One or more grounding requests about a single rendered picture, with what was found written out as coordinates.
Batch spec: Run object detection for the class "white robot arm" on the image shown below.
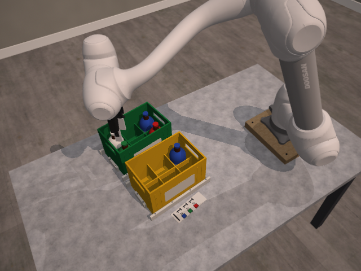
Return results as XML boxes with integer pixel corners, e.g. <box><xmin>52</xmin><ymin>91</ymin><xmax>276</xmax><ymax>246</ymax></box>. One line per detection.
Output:
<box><xmin>82</xmin><ymin>0</ymin><xmax>340</xmax><ymax>167</ymax></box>

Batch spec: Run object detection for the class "yellow crate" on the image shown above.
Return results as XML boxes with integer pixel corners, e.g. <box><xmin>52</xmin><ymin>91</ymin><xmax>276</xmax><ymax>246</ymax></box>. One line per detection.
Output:
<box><xmin>125</xmin><ymin>136</ymin><xmax>205</xmax><ymax>214</ymax></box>

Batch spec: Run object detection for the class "white paper pick list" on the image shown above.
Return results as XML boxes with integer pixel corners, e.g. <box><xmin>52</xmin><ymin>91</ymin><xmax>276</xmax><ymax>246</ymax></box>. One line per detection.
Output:
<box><xmin>171</xmin><ymin>192</ymin><xmax>206</xmax><ymax>223</ymax></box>

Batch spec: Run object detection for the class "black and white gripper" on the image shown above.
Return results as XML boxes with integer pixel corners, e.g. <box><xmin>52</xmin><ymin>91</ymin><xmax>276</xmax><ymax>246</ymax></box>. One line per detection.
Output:
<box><xmin>107</xmin><ymin>107</ymin><xmax>126</xmax><ymax>142</ymax></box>

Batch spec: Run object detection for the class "green plastic crate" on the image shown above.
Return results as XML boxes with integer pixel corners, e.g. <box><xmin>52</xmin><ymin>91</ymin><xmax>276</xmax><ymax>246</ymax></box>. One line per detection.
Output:
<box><xmin>97</xmin><ymin>106</ymin><xmax>171</xmax><ymax>175</ymax></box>

